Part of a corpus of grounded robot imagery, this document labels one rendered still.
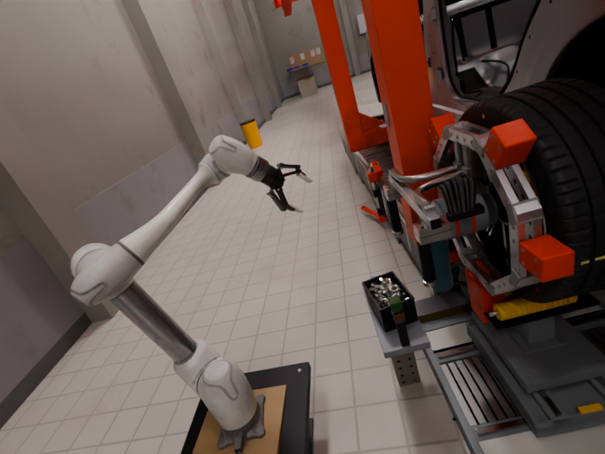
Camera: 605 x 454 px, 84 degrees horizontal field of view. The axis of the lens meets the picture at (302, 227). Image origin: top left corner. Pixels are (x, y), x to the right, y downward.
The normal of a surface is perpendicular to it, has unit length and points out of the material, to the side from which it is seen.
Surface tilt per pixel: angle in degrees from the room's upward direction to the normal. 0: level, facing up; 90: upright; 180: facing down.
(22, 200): 90
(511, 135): 35
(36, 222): 90
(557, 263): 90
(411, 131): 90
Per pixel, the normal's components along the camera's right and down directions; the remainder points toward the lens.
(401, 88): 0.03, 0.43
